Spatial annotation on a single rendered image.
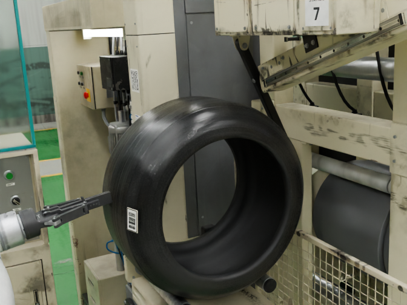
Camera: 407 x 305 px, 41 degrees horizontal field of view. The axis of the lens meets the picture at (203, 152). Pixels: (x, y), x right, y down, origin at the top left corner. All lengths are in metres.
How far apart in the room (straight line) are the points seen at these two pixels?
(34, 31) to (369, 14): 9.44
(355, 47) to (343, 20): 0.16
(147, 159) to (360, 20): 0.62
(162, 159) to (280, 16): 0.49
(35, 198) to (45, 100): 8.45
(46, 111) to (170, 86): 8.87
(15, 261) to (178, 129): 0.99
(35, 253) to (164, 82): 0.84
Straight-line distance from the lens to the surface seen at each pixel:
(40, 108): 10.57
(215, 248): 1.84
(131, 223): 1.41
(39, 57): 10.50
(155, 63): 1.75
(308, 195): 2.08
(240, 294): 1.85
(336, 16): 1.32
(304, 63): 1.64
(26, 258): 2.17
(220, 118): 1.44
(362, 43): 1.45
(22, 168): 2.11
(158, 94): 1.76
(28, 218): 1.42
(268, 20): 1.54
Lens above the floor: 1.69
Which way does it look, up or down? 14 degrees down
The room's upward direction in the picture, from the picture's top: 3 degrees counter-clockwise
